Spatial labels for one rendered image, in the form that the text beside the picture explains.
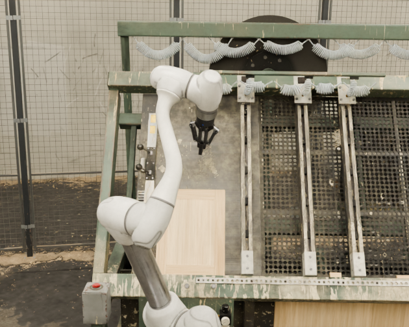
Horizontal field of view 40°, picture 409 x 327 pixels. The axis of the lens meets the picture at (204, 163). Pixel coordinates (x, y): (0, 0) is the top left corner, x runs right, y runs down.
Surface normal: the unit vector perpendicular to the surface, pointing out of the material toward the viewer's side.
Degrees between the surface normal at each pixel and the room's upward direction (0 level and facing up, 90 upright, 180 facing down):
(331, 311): 90
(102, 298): 90
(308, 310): 90
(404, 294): 54
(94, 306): 90
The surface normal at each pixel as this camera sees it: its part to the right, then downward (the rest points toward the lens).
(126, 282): 0.00, -0.36
